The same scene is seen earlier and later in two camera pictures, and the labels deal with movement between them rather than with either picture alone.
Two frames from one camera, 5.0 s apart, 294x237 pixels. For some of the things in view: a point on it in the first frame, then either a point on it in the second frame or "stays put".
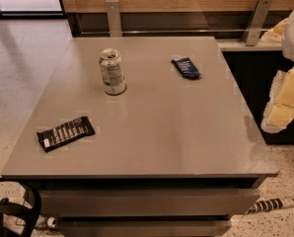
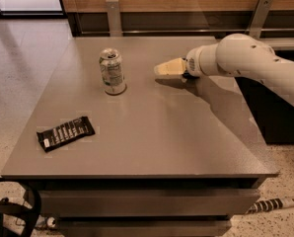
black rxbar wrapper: [58, 135] stays put
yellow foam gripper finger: [286, 99] to [172, 67]
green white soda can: [111, 69] stays put
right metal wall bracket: [257, 20] stays put
